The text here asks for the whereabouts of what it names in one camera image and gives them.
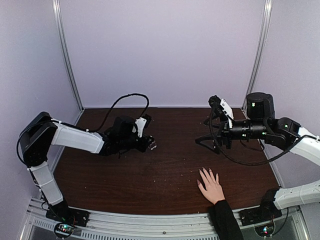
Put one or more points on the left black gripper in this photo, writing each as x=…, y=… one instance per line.
x=144, y=145

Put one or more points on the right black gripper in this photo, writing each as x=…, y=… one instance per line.
x=224, y=131

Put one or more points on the purple nail polish bottle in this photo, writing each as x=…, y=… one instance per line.
x=152, y=145

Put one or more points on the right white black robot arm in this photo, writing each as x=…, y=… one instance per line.
x=283, y=133

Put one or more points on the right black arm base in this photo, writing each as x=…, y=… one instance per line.
x=266, y=211

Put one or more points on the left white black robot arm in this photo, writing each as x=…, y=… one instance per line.
x=44, y=132

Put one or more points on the black sleeved forearm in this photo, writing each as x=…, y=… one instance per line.
x=224, y=221

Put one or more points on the person's bare hand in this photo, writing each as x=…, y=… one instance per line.
x=210, y=187

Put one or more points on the right green circuit board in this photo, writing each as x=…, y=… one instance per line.
x=265, y=230

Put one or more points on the green circuit board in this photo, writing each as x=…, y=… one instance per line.
x=63, y=230
x=265, y=230

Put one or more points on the left green circuit board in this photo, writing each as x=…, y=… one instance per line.
x=63, y=230

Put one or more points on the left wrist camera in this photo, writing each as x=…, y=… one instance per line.
x=140, y=124

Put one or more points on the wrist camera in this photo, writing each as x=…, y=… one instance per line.
x=140, y=124
x=222, y=110

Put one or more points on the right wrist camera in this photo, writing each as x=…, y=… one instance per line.
x=222, y=110

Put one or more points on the aluminium front rail frame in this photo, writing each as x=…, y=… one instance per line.
x=115, y=226

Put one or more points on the right aluminium corner post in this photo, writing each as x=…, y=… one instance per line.
x=262, y=40

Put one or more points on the aluminium corner post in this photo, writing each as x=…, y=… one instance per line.
x=66, y=57
x=262, y=40

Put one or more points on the left aluminium corner post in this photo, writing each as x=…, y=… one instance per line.
x=66, y=57

